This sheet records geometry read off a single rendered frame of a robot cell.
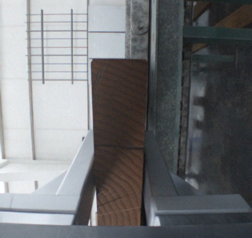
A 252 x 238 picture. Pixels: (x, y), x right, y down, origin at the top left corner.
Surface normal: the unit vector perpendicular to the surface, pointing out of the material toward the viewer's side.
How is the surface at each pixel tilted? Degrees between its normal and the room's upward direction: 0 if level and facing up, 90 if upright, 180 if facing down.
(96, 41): 90
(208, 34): 90
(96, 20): 90
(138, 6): 90
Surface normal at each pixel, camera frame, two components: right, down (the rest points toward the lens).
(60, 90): 0.00, 0.13
